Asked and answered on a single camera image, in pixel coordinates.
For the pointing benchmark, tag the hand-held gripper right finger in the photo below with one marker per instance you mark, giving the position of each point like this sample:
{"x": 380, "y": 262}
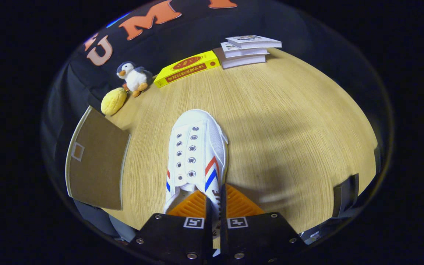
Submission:
{"x": 223, "y": 228}

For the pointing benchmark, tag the yellow bun plush toy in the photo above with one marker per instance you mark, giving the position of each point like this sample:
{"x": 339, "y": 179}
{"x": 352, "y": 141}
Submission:
{"x": 113, "y": 102}

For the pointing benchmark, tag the yellow book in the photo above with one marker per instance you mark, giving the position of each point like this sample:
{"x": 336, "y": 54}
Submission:
{"x": 186, "y": 68}

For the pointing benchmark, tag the grey cloth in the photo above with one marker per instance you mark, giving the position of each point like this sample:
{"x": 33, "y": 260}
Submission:
{"x": 101, "y": 221}

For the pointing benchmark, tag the beige fabric storage box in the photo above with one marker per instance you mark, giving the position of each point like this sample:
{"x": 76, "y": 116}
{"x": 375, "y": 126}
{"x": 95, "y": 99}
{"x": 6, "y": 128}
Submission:
{"x": 98, "y": 165}

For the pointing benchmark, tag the white striped canvas shoe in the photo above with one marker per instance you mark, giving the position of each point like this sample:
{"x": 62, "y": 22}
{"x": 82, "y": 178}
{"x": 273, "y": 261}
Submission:
{"x": 193, "y": 147}

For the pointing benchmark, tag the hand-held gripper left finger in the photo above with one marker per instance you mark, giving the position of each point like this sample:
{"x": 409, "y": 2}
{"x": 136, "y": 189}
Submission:
{"x": 208, "y": 228}

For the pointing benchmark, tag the penguin plush toy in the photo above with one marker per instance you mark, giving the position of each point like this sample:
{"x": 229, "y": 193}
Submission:
{"x": 134, "y": 79}

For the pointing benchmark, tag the dark rectangular block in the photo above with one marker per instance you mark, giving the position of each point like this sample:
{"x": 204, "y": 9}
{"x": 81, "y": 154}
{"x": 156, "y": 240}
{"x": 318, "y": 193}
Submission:
{"x": 346, "y": 195}

